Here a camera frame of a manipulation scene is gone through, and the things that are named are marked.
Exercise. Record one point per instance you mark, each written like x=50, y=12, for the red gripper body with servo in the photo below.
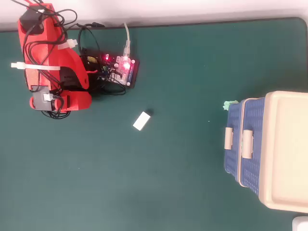
x=42, y=99

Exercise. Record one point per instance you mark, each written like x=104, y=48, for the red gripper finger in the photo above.
x=79, y=101

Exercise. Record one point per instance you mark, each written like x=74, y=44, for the small white cube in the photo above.
x=142, y=120

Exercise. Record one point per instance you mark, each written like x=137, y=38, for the motor controller circuit board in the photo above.
x=122, y=69

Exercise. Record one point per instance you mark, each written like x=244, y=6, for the electronics control board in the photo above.
x=136, y=72

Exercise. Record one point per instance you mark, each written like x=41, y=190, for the dark green table mat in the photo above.
x=168, y=168

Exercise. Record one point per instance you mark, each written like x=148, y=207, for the green putty lump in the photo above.
x=229, y=105

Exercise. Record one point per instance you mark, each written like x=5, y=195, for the white object at edge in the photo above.
x=300, y=223

